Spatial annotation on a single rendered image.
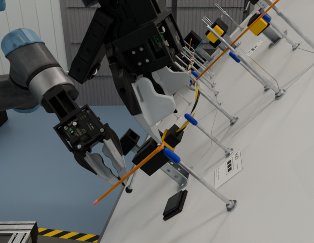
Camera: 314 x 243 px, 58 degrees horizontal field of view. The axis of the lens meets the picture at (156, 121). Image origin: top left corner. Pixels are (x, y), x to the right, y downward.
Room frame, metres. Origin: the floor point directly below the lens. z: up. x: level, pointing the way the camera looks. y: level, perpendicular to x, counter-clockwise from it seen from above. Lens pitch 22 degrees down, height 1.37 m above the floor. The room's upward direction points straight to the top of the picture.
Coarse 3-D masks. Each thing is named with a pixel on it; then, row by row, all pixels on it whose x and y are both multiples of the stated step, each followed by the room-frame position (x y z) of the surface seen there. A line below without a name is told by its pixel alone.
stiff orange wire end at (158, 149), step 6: (162, 144) 0.26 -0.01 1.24; (156, 150) 0.26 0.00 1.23; (150, 156) 0.26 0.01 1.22; (144, 162) 0.27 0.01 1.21; (138, 168) 0.27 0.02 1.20; (120, 180) 0.29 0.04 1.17; (114, 186) 0.29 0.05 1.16; (108, 192) 0.30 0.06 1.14; (102, 198) 0.30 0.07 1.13; (96, 204) 0.31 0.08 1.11
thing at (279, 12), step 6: (264, 0) 0.40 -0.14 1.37; (270, 0) 0.38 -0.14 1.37; (276, 6) 0.38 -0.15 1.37; (282, 12) 0.38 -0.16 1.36; (282, 18) 0.39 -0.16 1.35; (288, 18) 0.38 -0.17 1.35; (288, 24) 0.38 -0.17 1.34; (294, 24) 0.38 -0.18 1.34; (300, 30) 0.38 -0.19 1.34; (300, 36) 0.38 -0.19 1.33; (306, 36) 0.38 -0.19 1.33; (312, 42) 0.38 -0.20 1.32
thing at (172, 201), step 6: (180, 192) 0.35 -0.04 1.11; (186, 192) 0.35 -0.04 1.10; (174, 198) 0.35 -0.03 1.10; (180, 198) 0.34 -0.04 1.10; (168, 204) 0.35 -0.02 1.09; (174, 204) 0.33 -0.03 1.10; (180, 204) 0.33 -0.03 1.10; (168, 210) 0.33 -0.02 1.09; (174, 210) 0.33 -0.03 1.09; (180, 210) 0.32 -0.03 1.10; (168, 216) 0.33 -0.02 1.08
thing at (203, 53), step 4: (192, 32) 1.20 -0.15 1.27; (188, 36) 1.17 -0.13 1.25; (192, 36) 1.16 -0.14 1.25; (196, 36) 1.19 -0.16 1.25; (188, 40) 1.21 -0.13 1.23; (192, 40) 1.20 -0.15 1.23; (196, 40) 1.16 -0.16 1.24; (200, 40) 1.17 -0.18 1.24; (196, 44) 1.16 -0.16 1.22; (200, 44) 1.16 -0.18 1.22; (188, 48) 1.20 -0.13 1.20; (200, 48) 1.19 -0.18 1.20; (200, 52) 1.21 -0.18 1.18; (204, 52) 1.21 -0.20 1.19; (204, 56) 1.20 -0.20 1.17; (208, 56) 1.20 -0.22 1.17; (208, 60) 1.20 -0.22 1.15
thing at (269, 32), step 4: (260, 8) 0.63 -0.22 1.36; (252, 16) 0.64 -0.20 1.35; (256, 16) 0.60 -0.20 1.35; (252, 20) 0.60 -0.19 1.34; (264, 20) 0.59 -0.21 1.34; (248, 24) 0.61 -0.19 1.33; (268, 24) 0.59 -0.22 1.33; (264, 28) 0.60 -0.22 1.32; (268, 28) 0.62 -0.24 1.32; (272, 28) 0.60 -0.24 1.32; (260, 32) 0.60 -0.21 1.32; (264, 32) 0.62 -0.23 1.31; (268, 32) 0.62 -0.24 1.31; (272, 32) 0.62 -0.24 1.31; (276, 32) 0.60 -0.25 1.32; (284, 32) 0.60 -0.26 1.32; (268, 36) 0.62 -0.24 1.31; (272, 36) 0.62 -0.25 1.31; (276, 36) 0.62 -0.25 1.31; (280, 36) 0.60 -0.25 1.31; (272, 40) 0.61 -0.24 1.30; (276, 40) 0.61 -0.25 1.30; (272, 44) 0.61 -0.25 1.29
